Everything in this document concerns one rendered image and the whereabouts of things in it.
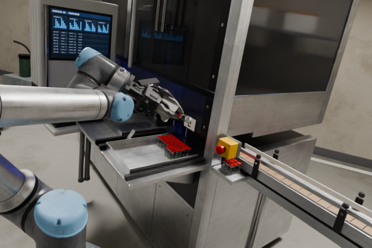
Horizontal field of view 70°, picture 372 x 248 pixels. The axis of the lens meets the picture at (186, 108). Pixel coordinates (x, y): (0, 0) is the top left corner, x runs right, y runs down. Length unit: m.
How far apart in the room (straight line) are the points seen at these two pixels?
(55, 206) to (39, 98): 0.29
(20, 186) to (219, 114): 0.76
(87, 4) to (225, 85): 1.08
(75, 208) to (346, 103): 3.81
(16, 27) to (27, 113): 5.68
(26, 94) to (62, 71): 1.28
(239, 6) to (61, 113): 0.78
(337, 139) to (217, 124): 3.24
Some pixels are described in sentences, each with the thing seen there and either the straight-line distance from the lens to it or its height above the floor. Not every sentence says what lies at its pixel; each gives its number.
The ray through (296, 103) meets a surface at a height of 1.15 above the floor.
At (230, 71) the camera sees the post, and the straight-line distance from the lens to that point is 1.12.
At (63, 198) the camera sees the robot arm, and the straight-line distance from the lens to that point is 0.76.
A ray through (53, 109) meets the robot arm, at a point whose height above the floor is 1.28.
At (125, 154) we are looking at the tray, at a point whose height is 0.88.
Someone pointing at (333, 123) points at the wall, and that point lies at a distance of 4.21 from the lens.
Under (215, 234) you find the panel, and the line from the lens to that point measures 1.59.
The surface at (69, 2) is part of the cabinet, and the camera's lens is 1.81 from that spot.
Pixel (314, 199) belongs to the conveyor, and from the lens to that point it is 1.14.
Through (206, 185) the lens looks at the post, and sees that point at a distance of 1.31.
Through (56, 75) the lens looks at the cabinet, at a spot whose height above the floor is 1.08.
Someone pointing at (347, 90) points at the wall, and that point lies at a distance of 4.13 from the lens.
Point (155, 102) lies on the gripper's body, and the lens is 0.80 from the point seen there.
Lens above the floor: 1.46
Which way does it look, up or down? 17 degrees down
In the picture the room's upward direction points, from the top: 9 degrees clockwise
